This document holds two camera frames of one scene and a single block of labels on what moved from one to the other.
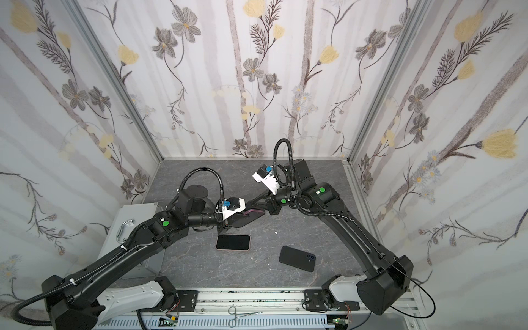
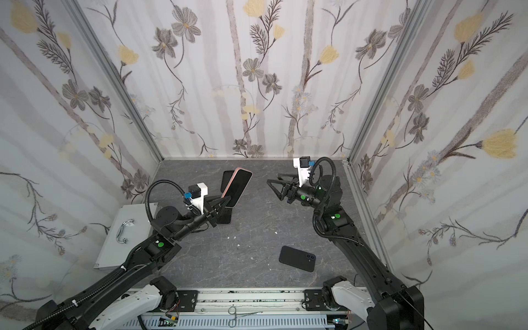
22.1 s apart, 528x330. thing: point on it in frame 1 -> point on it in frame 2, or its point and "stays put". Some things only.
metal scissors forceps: [232, 310] stays put
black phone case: [242, 218] -> [225, 179]
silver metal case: [126, 220] stays put
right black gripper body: [272, 204] -> [291, 192]
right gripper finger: [260, 201] -> [287, 178]
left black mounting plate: [185, 301] stays put
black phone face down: [298, 258] stays put
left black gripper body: [225, 221] -> [210, 214]
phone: [233, 242] -> [236, 186]
